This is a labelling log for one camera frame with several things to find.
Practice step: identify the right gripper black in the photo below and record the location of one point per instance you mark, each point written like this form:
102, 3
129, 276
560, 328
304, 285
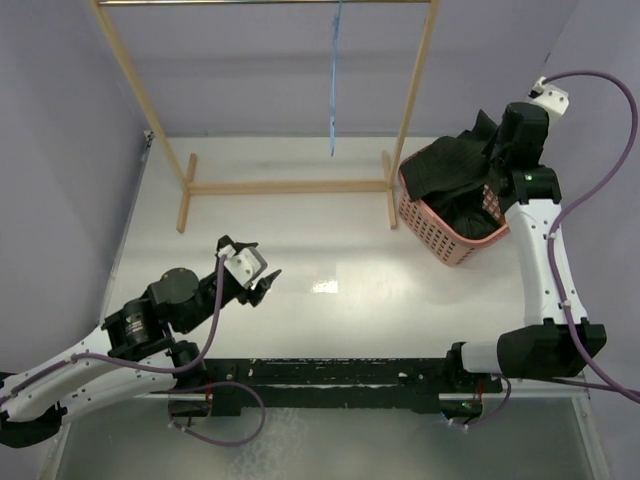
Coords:
489, 146

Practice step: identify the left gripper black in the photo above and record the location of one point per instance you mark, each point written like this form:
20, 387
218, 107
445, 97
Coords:
257, 293

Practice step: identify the dark pinstriped shirt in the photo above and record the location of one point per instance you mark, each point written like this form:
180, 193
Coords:
449, 176

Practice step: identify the light blue wire hanger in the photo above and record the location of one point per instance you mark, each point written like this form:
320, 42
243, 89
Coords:
333, 74

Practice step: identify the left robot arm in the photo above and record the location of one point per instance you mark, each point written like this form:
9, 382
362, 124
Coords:
156, 342

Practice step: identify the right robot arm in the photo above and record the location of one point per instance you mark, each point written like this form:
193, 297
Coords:
556, 335

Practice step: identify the pink plastic basket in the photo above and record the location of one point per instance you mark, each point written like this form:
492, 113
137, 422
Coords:
439, 236

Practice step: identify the wooden clothes rack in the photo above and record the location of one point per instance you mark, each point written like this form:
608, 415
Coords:
260, 70

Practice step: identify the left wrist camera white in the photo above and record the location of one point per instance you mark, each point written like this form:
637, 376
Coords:
245, 264

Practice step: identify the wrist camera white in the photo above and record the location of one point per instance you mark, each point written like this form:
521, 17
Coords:
553, 100
245, 264

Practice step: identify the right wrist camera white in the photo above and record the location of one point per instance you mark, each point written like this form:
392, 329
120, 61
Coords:
553, 100

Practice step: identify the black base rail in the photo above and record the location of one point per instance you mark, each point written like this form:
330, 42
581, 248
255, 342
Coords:
413, 384

